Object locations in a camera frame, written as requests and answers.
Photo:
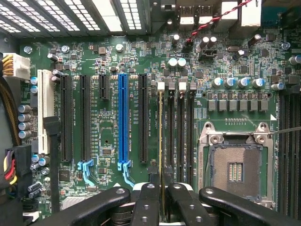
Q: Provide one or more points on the short black expansion slot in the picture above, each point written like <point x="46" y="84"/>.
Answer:
<point x="104" y="87"/>

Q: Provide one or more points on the white power connector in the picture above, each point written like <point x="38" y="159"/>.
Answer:
<point x="18" y="64"/>

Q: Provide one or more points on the small silver heatsink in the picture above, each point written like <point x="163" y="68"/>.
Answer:
<point x="73" y="203"/>

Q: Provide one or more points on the long black expansion slot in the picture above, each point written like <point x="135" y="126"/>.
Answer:
<point x="85" y="117"/>
<point x="143" y="117"/>
<point x="66" y="117"/>

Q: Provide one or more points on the black power connector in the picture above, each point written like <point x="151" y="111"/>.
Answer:
<point x="22" y="162"/>

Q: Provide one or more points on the metal locking lever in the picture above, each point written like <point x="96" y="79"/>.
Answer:
<point x="287" y="130"/>

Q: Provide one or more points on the white-latched RAM slot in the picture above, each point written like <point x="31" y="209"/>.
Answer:
<point x="160" y="86"/>
<point x="181" y="131"/>

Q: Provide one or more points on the CPU socket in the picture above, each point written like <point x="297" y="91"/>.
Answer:
<point x="235" y="164"/>

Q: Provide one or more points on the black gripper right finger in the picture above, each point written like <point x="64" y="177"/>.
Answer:
<point x="183" y="202"/>

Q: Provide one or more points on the grey PC case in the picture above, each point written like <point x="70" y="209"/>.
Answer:
<point x="14" y="40"/>

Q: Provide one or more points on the blue-topped capacitor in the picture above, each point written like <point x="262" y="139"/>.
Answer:
<point x="218" y="82"/>
<point x="243" y="82"/>
<point x="230" y="82"/>
<point x="258" y="83"/>

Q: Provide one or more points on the blue expansion slot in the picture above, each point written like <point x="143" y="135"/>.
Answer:
<point x="123" y="117"/>

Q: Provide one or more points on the black-latched RAM slot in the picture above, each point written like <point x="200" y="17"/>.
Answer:
<point x="191" y="131"/>
<point x="171" y="131"/>

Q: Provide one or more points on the light blue slot clip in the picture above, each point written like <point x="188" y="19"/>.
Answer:
<point x="125" y="173"/>
<point x="85" y="169"/>

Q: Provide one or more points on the black fan header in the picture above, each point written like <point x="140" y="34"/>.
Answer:
<point x="208" y="54"/>

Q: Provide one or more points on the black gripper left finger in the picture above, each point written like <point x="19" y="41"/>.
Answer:
<point x="145" y="200"/>

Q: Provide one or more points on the silver mounting screw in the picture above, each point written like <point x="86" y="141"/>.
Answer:
<point x="27" y="49"/>
<point x="65" y="48"/>
<point x="119" y="47"/>
<point x="285" y="45"/>

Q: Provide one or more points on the black RAM slot bank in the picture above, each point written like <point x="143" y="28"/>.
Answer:
<point x="289" y="153"/>

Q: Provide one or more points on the green motherboard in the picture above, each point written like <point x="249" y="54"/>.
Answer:
<point x="105" y="117"/>

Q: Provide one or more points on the white expansion slot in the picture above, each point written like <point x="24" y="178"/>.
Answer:
<point x="44" y="99"/>

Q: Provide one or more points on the perforated metal slot cover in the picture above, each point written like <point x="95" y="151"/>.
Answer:
<point x="18" y="20"/>
<point x="80" y="15"/>
<point x="131" y="14"/>

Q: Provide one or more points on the large silver rear port block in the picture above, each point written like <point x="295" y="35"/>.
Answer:
<point x="250" y="13"/>

